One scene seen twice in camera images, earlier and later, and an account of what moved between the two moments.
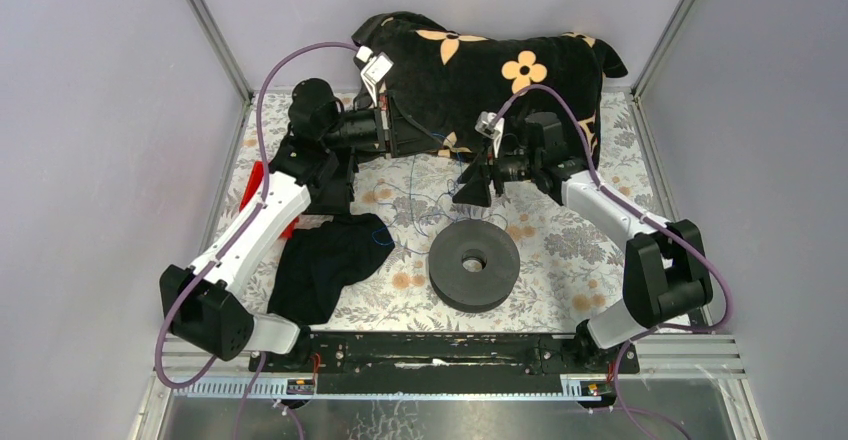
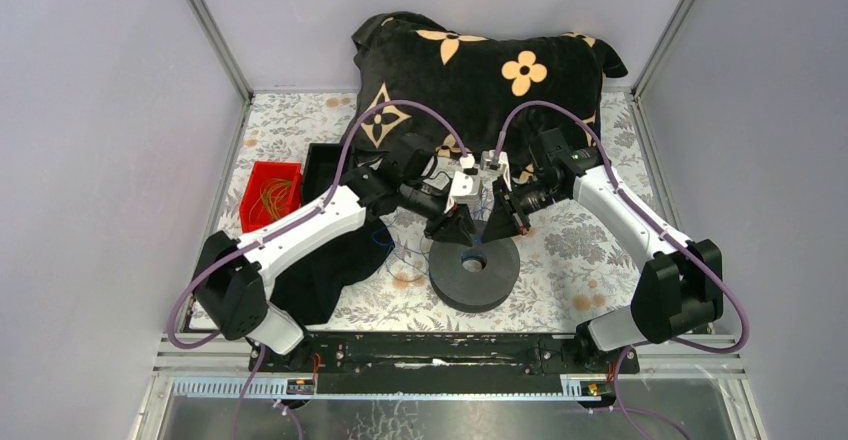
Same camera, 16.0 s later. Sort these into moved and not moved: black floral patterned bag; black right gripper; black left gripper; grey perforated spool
Moved: black left gripper; black right gripper
Not moved: grey perforated spool; black floral patterned bag
